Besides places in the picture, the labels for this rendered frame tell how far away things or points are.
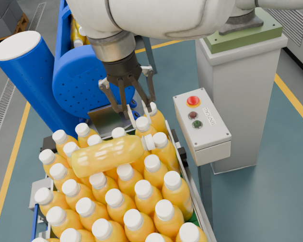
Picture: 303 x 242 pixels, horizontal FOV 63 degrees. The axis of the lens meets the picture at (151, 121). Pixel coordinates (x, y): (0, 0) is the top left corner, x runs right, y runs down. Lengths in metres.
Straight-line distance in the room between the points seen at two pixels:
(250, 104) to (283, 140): 0.76
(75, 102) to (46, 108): 0.78
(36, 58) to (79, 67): 0.71
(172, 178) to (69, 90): 0.48
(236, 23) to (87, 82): 0.64
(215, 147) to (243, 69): 0.58
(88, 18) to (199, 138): 0.39
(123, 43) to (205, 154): 0.36
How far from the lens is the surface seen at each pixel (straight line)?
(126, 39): 0.50
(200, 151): 0.66
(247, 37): 1.10
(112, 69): 0.53
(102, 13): 0.43
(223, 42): 1.07
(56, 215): 0.65
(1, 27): 4.43
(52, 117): 1.75
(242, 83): 1.23
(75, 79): 0.86
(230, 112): 1.35
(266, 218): 1.75
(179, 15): 0.34
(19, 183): 2.38
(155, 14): 0.35
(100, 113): 0.89
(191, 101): 0.72
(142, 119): 0.70
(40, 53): 1.54
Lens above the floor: 1.62
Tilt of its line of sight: 47 degrees down
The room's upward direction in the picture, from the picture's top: 17 degrees counter-clockwise
